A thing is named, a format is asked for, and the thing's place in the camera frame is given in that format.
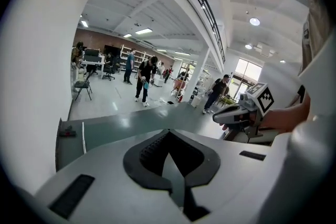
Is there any small black and red tool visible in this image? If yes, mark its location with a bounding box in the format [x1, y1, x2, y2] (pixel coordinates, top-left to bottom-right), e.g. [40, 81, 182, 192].
[59, 125, 77, 137]

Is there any black mezzanine railing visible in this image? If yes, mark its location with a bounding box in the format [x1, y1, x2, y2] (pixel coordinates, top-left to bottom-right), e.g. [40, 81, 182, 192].
[190, 0, 227, 64]

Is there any red chair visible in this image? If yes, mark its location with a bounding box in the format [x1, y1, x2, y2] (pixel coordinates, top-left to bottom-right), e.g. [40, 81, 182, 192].
[173, 78, 188, 97]

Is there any white floor device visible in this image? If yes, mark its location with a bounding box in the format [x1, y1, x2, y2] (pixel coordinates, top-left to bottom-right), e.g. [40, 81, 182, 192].
[190, 94, 203, 108]

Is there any white shelving rack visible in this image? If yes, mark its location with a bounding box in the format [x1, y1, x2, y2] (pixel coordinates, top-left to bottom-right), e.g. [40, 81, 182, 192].
[119, 44, 148, 72]

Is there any person's right forearm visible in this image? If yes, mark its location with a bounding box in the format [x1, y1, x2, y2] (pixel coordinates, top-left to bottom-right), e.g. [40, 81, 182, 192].
[262, 90, 312, 133]

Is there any person's right hand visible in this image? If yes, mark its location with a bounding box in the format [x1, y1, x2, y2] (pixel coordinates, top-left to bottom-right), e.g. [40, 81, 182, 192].
[248, 112, 266, 129]

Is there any white office desk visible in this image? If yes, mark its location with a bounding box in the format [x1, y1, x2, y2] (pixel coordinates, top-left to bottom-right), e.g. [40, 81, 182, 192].
[80, 59, 106, 79]

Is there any black folding chair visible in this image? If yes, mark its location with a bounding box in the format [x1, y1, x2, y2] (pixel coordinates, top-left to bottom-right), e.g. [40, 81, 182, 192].
[74, 72, 93, 101]

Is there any white support column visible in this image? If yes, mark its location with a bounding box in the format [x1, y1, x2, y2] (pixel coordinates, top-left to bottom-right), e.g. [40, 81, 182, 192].
[187, 47, 211, 103]

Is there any black office chair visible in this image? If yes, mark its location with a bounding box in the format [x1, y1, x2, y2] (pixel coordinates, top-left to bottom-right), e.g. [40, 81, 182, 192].
[101, 61, 116, 81]

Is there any black wall screen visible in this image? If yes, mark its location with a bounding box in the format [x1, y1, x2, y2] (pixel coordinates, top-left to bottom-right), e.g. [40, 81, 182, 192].
[103, 44, 123, 57]

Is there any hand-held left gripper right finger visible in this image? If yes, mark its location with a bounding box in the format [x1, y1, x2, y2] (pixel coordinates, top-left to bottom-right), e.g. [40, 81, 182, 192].
[169, 128, 221, 189]

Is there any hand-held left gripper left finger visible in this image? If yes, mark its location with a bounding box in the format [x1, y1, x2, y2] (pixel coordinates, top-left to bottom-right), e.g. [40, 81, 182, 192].
[123, 128, 173, 191]

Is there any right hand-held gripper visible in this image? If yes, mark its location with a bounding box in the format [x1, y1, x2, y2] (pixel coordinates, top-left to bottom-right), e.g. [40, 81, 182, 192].
[212, 82, 275, 143]

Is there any glass entrance door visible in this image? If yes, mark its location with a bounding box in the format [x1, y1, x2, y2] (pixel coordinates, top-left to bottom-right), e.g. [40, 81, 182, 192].
[232, 58, 263, 101]

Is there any black computer monitor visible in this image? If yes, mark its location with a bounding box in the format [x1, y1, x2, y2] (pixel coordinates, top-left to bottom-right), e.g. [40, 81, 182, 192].
[83, 48, 100, 62]

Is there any person's beige shirt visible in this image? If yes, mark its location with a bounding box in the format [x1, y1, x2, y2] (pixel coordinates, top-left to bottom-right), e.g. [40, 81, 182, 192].
[299, 0, 334, 76]

